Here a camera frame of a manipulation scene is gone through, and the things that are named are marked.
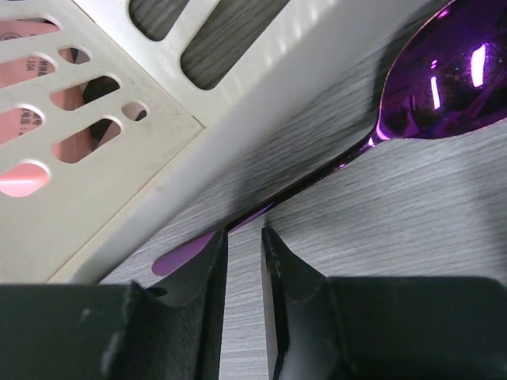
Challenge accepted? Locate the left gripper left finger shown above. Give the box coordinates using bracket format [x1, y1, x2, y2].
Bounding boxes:
[99, 230, 228, 379]

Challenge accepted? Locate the white file organizer rack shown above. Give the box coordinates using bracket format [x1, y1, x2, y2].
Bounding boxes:
[1, 1, 424, 283]

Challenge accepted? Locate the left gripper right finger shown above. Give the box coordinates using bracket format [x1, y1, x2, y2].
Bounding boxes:
[261, 227, 396, 379]

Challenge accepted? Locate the purple metallic spoon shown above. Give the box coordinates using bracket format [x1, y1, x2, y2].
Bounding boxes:
[151, 0, 507, 277]

